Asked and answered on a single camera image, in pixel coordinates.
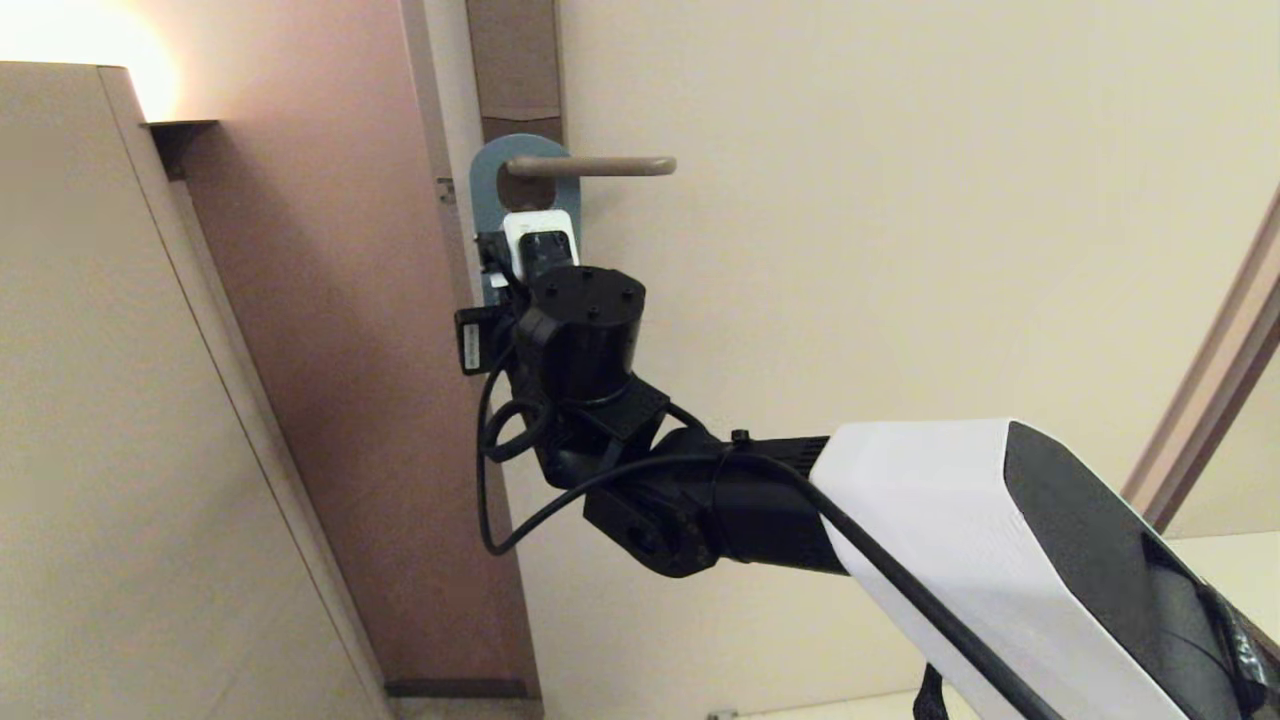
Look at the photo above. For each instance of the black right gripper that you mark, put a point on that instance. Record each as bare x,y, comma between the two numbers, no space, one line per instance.
480,340

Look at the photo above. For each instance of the white door hanger sign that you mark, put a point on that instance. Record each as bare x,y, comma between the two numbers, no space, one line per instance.
485,190

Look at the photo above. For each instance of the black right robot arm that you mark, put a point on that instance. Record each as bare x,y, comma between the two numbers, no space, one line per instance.
950,520

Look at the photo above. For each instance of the brown door lock plate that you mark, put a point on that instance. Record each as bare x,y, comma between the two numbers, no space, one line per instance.
515,60

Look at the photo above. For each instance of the white room door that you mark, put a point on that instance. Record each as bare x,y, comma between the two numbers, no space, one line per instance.
900,200

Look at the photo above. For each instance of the dark skirting board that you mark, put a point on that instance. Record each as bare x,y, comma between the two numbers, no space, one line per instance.
455,688

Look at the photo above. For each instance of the white shelf board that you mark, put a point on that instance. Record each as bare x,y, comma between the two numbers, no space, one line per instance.
1245,565

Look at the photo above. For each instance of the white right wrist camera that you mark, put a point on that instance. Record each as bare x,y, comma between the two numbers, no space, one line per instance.
540,240

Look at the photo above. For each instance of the taupe side doorway frame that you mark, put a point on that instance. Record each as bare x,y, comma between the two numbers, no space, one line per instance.
1220,360

